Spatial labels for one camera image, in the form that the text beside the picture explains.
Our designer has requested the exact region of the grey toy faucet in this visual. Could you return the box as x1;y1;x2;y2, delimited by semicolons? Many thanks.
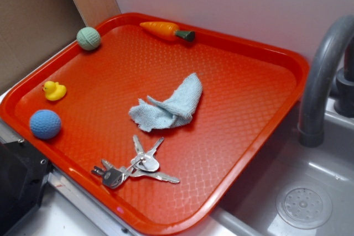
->
298;15;353;148

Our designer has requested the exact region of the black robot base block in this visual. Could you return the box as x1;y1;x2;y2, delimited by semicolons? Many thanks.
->
1;139;51;235

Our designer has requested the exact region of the red plastic tray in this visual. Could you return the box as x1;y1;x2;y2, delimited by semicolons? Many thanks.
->
1;13;309;235

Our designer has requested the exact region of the light blue cloth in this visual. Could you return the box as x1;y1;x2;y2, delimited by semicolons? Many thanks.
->
128;73;203;132

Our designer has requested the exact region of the grey toy sink basin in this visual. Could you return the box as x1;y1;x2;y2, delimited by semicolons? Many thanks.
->
212;96;354;236

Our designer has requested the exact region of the brown cardboard panel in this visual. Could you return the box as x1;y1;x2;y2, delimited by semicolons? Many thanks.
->
1;0;120;92

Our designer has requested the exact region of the yellow rubber duck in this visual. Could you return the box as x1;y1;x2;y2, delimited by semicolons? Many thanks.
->
43;81;67;101

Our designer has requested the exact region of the silver key bunch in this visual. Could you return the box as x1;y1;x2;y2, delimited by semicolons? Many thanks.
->
91;135;180;189

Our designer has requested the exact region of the orange toy carrot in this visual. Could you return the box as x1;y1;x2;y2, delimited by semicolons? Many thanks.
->
139;22;195;42

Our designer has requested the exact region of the green rubber ball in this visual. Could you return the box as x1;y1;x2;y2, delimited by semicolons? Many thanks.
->
76;27;101;51

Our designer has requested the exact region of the blue rubber ball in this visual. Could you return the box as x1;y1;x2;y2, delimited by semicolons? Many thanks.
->
29;109;61;140

